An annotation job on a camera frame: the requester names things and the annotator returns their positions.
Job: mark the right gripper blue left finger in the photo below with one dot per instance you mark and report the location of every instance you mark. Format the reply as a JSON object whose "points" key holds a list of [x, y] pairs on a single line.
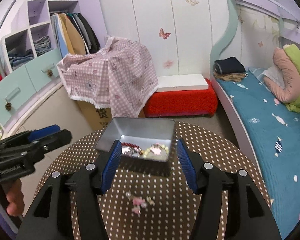
{"points": [[106, 167]]}

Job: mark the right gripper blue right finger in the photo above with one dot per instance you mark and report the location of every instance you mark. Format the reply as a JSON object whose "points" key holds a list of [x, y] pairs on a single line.
{"points": [[192, 167]]}

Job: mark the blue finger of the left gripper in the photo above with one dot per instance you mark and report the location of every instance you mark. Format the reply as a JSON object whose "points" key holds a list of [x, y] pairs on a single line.
{"points": [[40, 133], [35, 151]]}

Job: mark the grey metal tin box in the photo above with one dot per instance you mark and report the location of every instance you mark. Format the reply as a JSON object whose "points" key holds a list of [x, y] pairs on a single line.
{"points": [[143, 138]]}

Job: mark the left human hand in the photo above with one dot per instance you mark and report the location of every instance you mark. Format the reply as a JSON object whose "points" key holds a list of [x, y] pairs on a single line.
{"points": [[15, 198]]}

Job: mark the teal drawer cabinet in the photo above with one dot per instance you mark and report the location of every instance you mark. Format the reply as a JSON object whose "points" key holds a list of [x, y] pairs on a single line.
{"points": [[27, 81]]}

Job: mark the brown cardboard box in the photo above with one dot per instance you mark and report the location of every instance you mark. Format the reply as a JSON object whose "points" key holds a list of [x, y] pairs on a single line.
{"points": [[96, 118]]}

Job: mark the brown polka dot tablecloth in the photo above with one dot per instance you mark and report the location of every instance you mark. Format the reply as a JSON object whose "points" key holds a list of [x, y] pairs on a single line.
{"points": [[144, 206]]}

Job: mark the red upholstered bench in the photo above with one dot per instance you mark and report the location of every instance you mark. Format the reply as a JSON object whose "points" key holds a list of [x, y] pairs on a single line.
{"points": [[182, 103]]}

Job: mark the pink checkered cloth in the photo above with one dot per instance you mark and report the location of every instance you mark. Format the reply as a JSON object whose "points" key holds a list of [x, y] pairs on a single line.
{"points": [[120, 76]]}

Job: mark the folded blue jeans stack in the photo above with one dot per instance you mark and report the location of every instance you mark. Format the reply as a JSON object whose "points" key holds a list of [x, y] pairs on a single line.
{"points": [[42, 46]]}

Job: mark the blue patterned bed mattress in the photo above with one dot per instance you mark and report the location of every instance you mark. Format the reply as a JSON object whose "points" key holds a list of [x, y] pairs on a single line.
{"points": [[274, 132]]}

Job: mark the tan folded clothes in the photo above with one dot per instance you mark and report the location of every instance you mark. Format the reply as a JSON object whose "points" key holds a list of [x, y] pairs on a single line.
{"points": [[235, 77]]}

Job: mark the purple stair shelf cabinet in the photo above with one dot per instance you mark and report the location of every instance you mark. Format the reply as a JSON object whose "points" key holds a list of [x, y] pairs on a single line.
{"points": [[29, 20]]}

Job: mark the hanging clothes row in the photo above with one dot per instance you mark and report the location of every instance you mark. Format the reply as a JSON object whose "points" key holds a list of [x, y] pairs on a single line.
{"points": [[73, 34]]}

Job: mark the dark navy folded clothes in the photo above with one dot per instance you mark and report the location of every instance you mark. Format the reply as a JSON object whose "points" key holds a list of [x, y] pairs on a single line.
{"points": [[228, 66]]}

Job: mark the pink folded quilt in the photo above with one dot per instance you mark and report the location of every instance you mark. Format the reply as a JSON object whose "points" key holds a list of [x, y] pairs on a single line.
{"points": [[283, 78]]}

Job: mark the white pillow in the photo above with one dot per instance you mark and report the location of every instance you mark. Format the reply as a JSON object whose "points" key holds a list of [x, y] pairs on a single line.
{"points": [[275, 74]]}

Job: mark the white wardrobe doors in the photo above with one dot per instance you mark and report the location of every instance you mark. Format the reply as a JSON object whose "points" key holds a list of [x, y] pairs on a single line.
{"points": [[178, 33]]}

